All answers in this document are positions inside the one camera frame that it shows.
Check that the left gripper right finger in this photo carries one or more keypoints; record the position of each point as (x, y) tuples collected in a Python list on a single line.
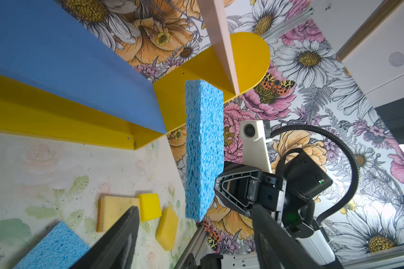
[(275, 248)]

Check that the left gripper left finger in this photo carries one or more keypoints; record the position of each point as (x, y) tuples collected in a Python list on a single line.
[(116, 248)]

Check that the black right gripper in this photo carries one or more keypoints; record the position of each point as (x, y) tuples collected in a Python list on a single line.
[(288, 194)]

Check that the light blue sponge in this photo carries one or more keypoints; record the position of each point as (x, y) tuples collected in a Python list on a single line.
[(204, 145)]

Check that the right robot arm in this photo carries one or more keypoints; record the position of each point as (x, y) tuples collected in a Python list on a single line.
[(282, 208)]

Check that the yellow shelf with coloured boards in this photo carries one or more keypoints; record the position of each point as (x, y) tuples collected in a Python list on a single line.
[(113, 73)]

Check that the tan sponge right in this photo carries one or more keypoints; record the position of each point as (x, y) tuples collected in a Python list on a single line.
[(111, 208)]

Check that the yellow sponge far right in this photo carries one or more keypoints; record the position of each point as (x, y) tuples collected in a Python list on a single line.
[(167, 229)]

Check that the bright yellow square sponge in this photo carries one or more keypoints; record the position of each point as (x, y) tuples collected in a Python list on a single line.
[(149, 207)]

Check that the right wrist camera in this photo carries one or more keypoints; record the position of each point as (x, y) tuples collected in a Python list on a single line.
[(255, 136)]

